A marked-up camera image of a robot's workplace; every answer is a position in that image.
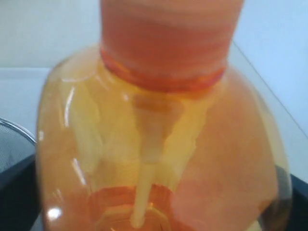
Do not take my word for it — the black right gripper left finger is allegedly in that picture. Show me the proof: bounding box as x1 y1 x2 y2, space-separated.
0 155 44 231

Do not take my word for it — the steel mesh strainer basket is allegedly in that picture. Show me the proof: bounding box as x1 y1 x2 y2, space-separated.
0 118 36 172

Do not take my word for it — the orange pump soap bottle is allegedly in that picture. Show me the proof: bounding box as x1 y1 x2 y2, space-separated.
36 0 292 231

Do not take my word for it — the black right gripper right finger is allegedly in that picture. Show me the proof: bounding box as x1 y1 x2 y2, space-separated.
275 166 308 231

